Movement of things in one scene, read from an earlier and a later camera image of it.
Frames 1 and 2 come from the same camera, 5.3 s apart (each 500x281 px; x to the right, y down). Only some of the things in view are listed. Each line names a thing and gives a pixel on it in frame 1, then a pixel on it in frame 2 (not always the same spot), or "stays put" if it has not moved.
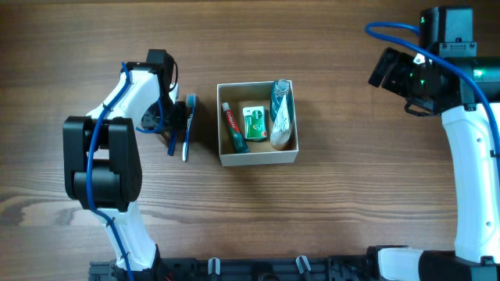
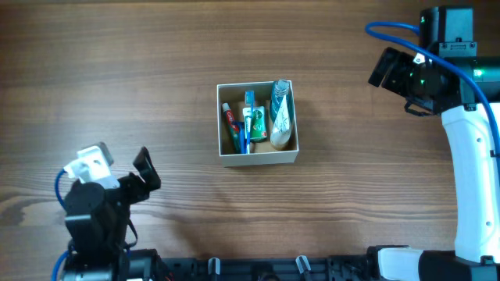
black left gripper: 178,118 -> 137,184
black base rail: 433,267 stays put
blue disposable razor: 172,144 -> 242,136
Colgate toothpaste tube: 240,142 stays put
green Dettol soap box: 255,119 stays put
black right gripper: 389,72 stays put
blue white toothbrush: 191,104 -> 250,101
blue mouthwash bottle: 280,110 stays put
